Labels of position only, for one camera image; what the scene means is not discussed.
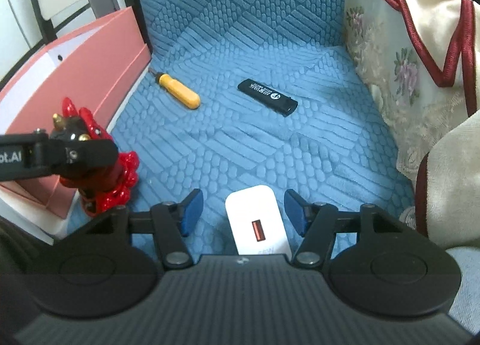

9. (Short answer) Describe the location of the yellow handled screwdriver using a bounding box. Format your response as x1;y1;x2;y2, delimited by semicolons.
148;68;201;110

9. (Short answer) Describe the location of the cream blanket with red trim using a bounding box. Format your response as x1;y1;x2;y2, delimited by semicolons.
346;0;480;248

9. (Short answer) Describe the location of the pink cardboard box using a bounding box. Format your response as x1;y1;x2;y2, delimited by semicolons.
1;9;151;218

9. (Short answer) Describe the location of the red black lion figurine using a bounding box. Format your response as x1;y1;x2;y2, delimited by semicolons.
50;97;139;218

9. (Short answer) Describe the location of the white USB wall charger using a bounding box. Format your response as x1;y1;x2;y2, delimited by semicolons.
225;185;292;260

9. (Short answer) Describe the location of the black lighter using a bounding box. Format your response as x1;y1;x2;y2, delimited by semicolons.
238;79;298;116

